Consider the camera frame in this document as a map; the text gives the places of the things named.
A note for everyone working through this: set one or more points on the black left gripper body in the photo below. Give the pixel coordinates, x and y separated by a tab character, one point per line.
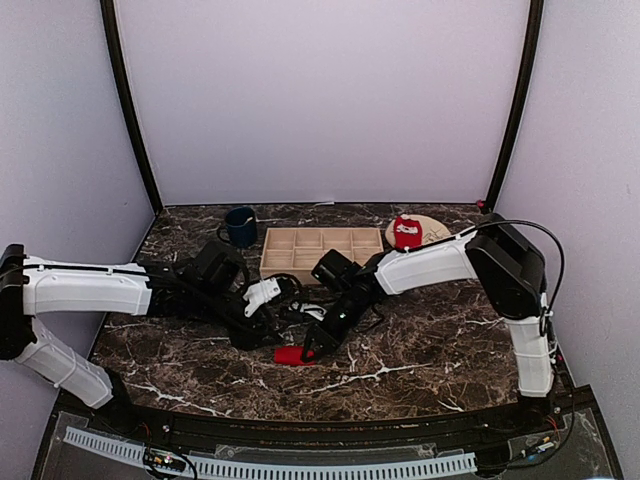
242	337

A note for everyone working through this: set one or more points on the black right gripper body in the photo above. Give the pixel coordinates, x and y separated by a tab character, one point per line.
332	343

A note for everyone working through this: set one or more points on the plain red sock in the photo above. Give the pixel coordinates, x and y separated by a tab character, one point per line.
293	356

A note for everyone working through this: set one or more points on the red santa sock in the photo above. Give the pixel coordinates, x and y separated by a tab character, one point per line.
407	232

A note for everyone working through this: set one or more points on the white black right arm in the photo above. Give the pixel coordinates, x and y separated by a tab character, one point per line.
509	267

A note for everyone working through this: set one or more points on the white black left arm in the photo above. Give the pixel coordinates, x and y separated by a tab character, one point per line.
212	286

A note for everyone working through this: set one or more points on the wooden compartment tray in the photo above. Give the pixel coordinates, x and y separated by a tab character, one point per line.
296	251

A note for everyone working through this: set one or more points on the dark blue mug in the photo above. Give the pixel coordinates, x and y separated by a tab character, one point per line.
239	227

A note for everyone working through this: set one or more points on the round beige decorated plate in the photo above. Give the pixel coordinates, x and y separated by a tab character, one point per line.
432	229

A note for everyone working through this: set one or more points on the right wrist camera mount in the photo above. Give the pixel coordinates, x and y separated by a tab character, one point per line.
301	312

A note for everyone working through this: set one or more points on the white slotted cable duct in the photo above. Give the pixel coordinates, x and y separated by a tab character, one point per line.
252	463

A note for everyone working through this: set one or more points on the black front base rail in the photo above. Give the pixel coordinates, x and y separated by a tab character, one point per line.
576	420

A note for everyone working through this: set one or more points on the black left corner post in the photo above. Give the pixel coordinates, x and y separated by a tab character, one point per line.
126	101

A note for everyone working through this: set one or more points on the black corner post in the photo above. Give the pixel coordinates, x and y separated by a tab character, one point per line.
126	101
521	89

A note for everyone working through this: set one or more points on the black right corner post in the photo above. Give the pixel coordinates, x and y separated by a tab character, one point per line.
521	89

